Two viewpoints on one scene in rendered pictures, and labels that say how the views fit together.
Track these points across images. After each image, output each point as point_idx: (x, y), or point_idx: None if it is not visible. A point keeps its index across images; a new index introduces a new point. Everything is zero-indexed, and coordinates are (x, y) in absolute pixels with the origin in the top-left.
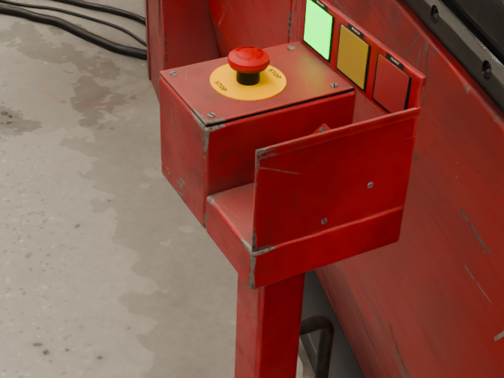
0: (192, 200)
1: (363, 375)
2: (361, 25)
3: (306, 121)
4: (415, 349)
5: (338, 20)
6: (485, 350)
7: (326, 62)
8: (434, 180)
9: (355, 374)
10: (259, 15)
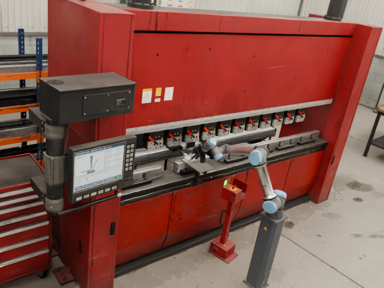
0: (238, 200)
1: (184, 242)
2: (196, 191)
3: None
4: (213, 210)
5: (227, 179)
6: None
7: (226, 184)
8: (215, 191)
9: (184, 243)
10: (153, 223)
